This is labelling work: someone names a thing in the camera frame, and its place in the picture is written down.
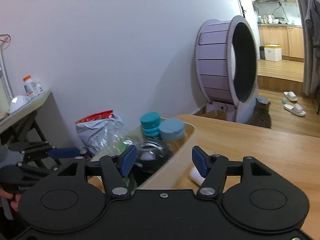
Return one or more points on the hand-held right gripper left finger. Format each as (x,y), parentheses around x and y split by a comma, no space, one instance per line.
(128,161)

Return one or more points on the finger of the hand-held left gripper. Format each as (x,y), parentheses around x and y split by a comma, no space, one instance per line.
(63,153)
(37,171)

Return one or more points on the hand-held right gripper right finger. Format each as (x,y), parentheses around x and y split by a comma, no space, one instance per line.
(200,161)

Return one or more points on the small white pill bottle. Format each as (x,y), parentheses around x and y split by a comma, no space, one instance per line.
(196,176)

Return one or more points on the cream plastic container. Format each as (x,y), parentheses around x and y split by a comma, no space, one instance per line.
(185,150)

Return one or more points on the green packet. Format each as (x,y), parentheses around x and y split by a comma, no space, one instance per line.
(125,142)

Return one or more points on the black round jar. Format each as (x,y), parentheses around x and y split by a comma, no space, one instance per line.
(152,163)

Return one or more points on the clear cylinder canister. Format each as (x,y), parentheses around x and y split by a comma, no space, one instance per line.
(172,130)

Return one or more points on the teal plastic bottle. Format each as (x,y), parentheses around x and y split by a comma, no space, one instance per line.
(150,123)

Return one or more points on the person's left hand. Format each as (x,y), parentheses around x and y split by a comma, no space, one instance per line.
(15,202)

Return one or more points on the grey and red snack bag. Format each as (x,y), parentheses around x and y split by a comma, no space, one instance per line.
(95,130)

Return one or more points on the clear plastic bottle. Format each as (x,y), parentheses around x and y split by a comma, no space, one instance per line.
(39,87)

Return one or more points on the orange-cap bottle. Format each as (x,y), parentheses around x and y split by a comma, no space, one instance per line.
(29,86)

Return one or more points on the brown tabby cat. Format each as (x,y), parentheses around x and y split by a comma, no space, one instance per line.
(261,116)

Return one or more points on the purple cat wheel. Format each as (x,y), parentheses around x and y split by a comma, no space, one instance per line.
(215,62)

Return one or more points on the white slipper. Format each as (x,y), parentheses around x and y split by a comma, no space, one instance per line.
(296,110)
(290,96)

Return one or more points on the black trash bin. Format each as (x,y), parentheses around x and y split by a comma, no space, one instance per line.
(261,53)

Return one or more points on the white storage box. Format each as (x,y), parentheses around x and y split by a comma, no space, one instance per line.
(273,53)

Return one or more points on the grey curtain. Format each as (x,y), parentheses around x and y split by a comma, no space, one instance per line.
(310,80)

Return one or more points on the wooden kitchen cabinet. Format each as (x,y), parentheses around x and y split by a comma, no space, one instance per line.
(292,42)

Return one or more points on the dishes on kitchen counter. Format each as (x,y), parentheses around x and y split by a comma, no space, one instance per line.
(275,20)

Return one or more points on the hanging grey clothes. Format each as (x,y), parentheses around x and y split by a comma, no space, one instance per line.
(313,22)

